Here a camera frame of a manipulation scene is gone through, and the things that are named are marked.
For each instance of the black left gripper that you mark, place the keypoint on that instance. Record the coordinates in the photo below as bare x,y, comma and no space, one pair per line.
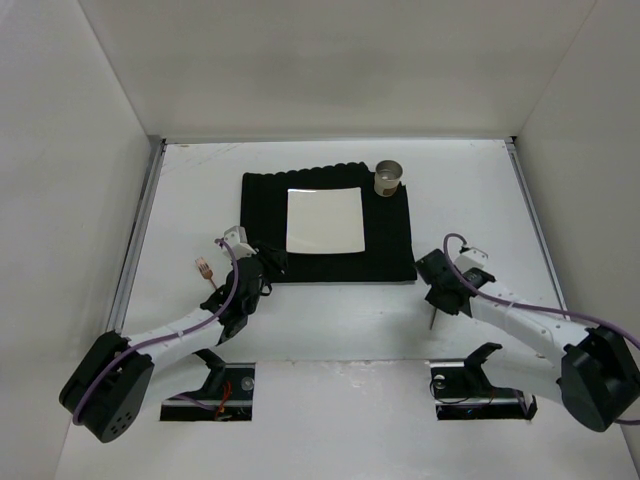
267,261

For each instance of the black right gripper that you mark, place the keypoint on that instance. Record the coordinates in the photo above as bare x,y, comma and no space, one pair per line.
439,288

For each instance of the silver knife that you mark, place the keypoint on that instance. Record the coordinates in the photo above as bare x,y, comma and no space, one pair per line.
432,318

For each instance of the black cloth placemat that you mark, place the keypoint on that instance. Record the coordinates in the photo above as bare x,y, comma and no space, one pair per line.
388,255

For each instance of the white square plate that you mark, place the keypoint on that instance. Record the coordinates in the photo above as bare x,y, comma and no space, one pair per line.
325,222

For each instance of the silver metal cup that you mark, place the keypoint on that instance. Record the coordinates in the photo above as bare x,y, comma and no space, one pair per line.
387,176

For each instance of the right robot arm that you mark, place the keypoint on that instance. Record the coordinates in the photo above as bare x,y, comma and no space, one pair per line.
590,371

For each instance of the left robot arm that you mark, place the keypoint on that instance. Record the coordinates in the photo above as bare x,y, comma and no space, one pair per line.
106,391

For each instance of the copper fork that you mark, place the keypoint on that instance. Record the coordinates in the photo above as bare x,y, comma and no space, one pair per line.
205,271

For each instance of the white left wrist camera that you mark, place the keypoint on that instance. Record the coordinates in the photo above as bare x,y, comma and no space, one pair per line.
236,238

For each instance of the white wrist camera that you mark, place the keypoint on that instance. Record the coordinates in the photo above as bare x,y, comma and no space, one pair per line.
472,257
236,238

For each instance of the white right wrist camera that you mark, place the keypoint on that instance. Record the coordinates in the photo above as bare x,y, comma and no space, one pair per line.
472,257

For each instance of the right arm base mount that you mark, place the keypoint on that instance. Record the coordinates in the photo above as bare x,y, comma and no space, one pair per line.
462,391

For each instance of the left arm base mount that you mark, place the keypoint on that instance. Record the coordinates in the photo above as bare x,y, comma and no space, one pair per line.
226,394

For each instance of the right aluminium table rail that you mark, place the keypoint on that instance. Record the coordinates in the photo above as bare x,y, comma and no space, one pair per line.
511,147

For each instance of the aluminium table rail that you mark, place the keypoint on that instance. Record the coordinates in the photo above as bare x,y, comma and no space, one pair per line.
511,147
119,305

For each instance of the left aluminium table rail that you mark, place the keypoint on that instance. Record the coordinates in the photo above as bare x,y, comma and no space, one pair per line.
119,305

